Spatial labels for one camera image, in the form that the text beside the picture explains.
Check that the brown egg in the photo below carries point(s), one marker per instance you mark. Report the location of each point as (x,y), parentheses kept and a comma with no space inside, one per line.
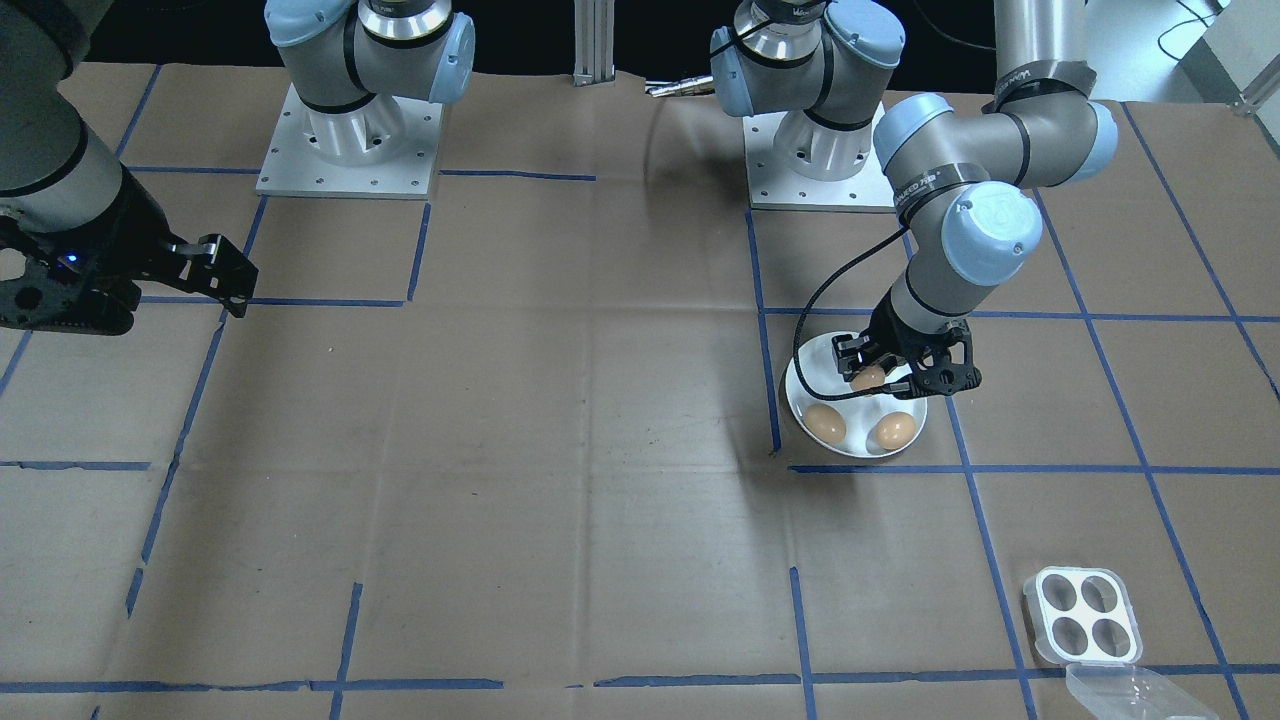
(868,379)
(892,431)
(826,424)

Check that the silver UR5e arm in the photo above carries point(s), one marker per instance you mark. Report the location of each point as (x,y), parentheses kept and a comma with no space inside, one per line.
(380,60)
(1000,140)

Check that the round white plate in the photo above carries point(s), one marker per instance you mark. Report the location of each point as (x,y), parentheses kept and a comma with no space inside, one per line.
(850,440)

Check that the clear plastic egg box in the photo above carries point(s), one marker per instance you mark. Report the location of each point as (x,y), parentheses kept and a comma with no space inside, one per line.
(1083,613)

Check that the aluminium floor bar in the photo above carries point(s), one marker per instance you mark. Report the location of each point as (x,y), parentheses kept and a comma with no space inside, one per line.
(1258,102)

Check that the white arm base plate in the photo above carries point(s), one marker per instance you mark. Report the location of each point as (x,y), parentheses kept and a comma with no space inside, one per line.
(290,180)
(770,195)

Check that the black frame cover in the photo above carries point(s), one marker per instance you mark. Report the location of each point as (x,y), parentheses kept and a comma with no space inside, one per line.
(530,30)

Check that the aluminium frame bar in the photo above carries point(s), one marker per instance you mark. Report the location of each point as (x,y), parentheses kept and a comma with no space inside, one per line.
(595,40)

